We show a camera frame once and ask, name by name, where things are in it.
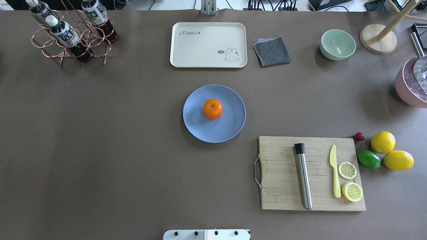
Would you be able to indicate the wooden cutting board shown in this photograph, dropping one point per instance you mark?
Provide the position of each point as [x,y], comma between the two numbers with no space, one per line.
[280,186]

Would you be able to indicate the lower lemon slice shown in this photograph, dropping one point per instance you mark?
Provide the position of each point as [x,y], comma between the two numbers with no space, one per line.
[352,191]

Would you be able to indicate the tea bottle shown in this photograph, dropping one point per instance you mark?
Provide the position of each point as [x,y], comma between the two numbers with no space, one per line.
[98,16]
[40,11]
[68,38]

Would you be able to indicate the grey folded cloth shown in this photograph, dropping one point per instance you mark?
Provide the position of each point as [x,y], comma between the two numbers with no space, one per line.
[271,51]

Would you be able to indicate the upper whole lemon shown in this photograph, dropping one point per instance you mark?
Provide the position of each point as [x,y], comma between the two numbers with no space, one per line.
[383,142]

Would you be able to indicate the copper wire bottle rack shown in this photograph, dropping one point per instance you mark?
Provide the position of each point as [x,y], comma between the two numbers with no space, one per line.
[76,18]

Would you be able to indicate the lower whole lemon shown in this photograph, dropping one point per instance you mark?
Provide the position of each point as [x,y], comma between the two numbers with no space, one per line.
[398,160]

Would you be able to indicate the wooden stand with round base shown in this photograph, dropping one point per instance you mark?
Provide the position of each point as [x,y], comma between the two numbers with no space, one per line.
[380,39]

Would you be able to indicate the cream rabbit tray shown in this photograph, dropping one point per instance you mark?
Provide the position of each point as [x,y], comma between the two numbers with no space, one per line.
[208,44]

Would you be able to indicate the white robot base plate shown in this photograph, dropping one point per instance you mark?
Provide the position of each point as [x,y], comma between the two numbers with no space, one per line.
[207,234]

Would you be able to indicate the green lime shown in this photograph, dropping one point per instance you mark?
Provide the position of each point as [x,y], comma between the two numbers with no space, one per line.
[368,159]

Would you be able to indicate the mint green bowl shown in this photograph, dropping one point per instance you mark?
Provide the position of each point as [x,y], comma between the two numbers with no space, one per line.
[337,45]

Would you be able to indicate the right rear tea bottle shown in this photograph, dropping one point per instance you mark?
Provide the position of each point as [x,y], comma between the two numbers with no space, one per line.
[98,16]

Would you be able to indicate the left rear tea bottle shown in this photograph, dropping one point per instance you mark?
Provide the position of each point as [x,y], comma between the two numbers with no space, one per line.
[40,11]

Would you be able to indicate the blue round plate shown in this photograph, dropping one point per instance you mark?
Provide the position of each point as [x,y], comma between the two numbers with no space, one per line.
[221,129]

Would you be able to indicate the red strawberry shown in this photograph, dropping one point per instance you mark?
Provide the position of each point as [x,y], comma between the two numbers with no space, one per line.
[359,136]

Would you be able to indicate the front tea bottle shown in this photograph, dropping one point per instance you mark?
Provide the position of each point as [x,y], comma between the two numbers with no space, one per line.
[68,38]

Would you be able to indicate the lemon slice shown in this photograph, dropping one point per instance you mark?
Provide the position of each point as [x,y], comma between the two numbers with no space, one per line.
[347,170]
[352,191]

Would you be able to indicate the yellow plastic knife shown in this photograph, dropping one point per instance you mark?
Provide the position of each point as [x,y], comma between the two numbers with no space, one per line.
[333,164]

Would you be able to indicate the whole lemon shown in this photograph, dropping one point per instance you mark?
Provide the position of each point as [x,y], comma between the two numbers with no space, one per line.
[398,160]
[383,142]

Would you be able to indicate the pink bowl of ice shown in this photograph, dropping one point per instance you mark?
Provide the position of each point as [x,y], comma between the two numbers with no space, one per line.
[407,86]

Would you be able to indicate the orange fruit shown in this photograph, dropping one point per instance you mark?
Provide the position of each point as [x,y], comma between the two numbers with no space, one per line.
[212,109]

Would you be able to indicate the metal ice scoop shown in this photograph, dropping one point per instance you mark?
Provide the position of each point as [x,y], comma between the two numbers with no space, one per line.
[420,66]

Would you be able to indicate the upper lemon slice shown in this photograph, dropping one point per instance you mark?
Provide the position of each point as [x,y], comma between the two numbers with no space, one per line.
[347,170]

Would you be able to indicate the steel muddler black tip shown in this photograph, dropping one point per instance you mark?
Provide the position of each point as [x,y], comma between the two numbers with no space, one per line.
[304,177]

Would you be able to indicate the aluminium frame post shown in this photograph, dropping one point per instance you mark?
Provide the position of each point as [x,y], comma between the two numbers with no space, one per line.
[208,7]

